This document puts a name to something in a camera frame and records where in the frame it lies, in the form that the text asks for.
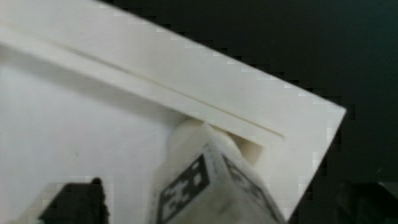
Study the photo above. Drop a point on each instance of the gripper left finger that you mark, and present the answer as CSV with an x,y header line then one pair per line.
x,y
77,206

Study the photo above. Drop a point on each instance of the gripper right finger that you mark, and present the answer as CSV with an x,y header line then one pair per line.
x,y
367,203

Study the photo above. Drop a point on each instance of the white table leg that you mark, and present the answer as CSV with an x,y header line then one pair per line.
x,y
209,191

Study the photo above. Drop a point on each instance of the white square table top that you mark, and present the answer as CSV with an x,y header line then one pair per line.
x,y
106,81

